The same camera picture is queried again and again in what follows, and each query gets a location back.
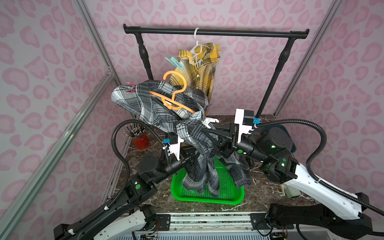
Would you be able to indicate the beige power adapter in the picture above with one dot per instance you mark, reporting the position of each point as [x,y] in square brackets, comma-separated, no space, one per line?
[289,192]

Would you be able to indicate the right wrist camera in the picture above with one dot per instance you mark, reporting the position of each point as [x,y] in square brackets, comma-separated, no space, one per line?
[246,121]

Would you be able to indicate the dark teal plastic bin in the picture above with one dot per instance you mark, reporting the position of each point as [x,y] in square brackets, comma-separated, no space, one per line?
[281,138]

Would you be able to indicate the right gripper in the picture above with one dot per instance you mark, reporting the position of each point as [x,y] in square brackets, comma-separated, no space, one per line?
[229,144]

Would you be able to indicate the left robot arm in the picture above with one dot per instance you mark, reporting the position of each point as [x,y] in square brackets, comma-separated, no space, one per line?
[136,190]

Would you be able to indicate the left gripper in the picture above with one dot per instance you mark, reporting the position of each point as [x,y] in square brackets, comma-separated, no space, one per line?
[185,162]

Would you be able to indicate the white clothespin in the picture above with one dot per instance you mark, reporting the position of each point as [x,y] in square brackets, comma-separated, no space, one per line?
[208,121]

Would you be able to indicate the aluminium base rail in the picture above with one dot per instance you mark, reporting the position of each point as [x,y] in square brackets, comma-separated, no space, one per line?
[225,226]

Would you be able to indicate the red pen cup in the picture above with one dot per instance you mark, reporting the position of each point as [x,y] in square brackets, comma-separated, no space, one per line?
[137,133]

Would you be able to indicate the yellow plaid shirt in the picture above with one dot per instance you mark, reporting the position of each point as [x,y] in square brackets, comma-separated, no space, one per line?
[201,77]

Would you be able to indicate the grey plaid shirt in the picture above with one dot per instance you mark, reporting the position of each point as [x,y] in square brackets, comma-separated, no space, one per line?
[188,126]

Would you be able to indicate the green plastic basket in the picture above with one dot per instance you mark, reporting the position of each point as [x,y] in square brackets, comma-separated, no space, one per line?
[229,193]

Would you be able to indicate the orange plastic hanger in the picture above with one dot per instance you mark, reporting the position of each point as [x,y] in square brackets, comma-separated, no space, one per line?
[171,103]

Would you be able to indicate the black clothes rack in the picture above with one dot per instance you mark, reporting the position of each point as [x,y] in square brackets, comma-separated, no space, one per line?
[292,36]

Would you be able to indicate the white plastic hanger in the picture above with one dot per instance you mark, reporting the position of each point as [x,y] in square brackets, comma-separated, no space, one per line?
[197,49]

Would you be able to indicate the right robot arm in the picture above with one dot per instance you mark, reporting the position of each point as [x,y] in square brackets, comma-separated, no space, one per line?
[336,210]

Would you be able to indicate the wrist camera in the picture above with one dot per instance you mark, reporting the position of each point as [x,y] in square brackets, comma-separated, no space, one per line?
[174,142]
[246,121]

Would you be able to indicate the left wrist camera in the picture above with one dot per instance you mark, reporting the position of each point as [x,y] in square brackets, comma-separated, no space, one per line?
[174,142]

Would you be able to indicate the pink clothespin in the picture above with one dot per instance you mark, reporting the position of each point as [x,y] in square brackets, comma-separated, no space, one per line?
[131,88]

